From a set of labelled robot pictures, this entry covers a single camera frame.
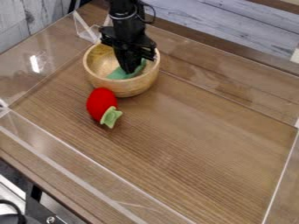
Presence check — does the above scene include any clear acrylic corner bracket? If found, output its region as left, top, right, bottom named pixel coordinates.
left=72, top=11, right=112, bottom=45

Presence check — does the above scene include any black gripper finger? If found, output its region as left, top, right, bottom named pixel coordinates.
left=115, top=48, right=131, bottom=74
left=130, top=53, right=142, bottom=73

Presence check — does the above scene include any black table leg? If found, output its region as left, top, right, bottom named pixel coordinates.
left=31, top=185, right=43, bottom=202

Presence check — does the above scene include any clear acrylic table barrier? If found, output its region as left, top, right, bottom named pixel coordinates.
left=0, top=17, right=299, bottom=224

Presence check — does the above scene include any brown wooden bowl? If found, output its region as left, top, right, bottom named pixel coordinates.
left=83, top=44, right=161, bottom=98

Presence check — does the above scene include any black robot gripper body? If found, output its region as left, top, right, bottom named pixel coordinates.
left=99, top=26, right=157, bottom=61

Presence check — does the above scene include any green rectangular block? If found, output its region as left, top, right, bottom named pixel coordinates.
left=107, top=59, right=146, bottom=80

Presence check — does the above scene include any black cable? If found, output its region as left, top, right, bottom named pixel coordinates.
left=0, top=199, right=27, bottom=224

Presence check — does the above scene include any red plush strawberry toy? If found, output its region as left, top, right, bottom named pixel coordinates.
left=87, top=87, right=123, bottom=129

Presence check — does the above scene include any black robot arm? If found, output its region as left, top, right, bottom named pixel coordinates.
left=99, top=0, right=157, bottom=74

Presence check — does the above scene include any black metal base plate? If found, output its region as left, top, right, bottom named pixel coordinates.
left=24, top=198, right=67, bottom=224

